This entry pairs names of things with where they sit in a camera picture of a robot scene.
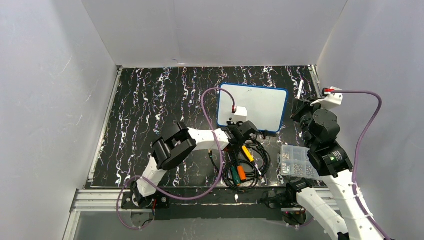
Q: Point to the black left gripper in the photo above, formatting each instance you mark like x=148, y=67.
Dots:
x=247, y=129

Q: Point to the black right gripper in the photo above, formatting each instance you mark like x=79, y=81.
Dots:
x=301, y=108

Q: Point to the red capped whiteboard marker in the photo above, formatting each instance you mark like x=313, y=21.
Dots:
x=300, y=89

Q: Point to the blue framed whiteboard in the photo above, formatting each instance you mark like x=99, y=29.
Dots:
x=265, y=106

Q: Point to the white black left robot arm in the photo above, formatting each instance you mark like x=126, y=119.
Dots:
x=176, y=144

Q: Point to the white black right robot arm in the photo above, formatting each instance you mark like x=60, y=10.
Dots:
x=320, y=129

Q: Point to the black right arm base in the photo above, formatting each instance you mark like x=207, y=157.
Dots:
x=293, y=214

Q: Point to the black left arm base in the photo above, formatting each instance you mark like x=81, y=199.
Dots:
x=145, y=207

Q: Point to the clear plastic screw box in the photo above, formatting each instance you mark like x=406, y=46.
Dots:
x=294, y=162

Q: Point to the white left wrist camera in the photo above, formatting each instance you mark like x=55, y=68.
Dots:
x=240, y=115

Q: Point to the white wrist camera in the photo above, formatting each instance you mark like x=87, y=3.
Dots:
x=240, y=115
x=331, y=98

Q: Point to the yellow handled screwdriver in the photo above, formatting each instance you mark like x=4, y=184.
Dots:
x=250, y=158

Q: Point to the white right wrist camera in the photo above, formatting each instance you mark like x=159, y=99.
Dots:
x=331, y=98

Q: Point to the orange handled screwdriver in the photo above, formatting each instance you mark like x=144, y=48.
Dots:
x=240, y=169

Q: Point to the green handled screwdriver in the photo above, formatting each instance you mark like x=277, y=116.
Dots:
x=234, y=172

